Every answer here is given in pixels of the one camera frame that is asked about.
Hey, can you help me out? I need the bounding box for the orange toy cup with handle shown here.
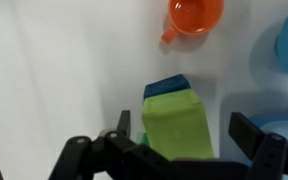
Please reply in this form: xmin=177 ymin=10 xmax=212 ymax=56
xmin=160 ymin=0 xmax=225 ymax=45

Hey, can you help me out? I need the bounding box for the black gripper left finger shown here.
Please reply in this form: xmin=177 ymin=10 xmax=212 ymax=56
xmin=48 ymin=109 xmax=176 ymax=180

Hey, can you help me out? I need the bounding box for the medium blue building block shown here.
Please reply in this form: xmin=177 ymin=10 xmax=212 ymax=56
xmin=142 ymin=73 xmax=193 ymax=101

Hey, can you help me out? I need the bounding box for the lime green building block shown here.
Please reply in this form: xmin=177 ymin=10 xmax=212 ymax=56
xmin=140 ymin=88 xmax=215 ymax=162

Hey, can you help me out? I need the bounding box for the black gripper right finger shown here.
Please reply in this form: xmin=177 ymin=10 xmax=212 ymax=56
xmin=228 ymin=111 xmax=288 ymax=180

